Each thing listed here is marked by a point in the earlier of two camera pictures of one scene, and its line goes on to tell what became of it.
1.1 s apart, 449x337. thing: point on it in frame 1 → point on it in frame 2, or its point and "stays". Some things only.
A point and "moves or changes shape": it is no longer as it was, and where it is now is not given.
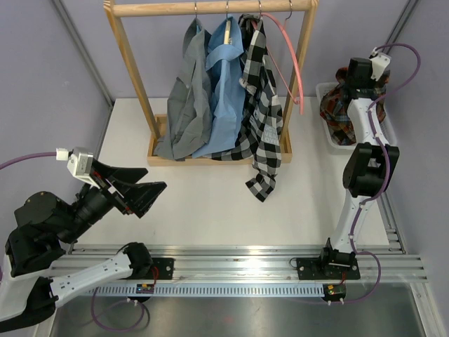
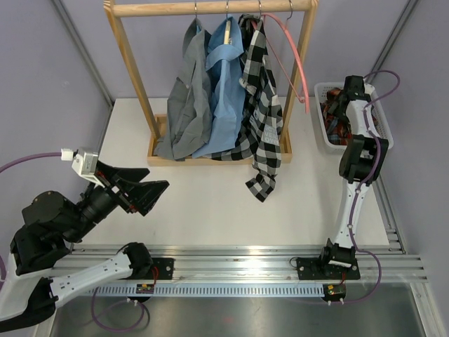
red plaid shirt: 335,115 moves or changes shape
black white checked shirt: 262,110 stays
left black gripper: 138,197 stays
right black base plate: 313,269 stays
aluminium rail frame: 386,262 stays
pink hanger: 283,23 moves or changes shape
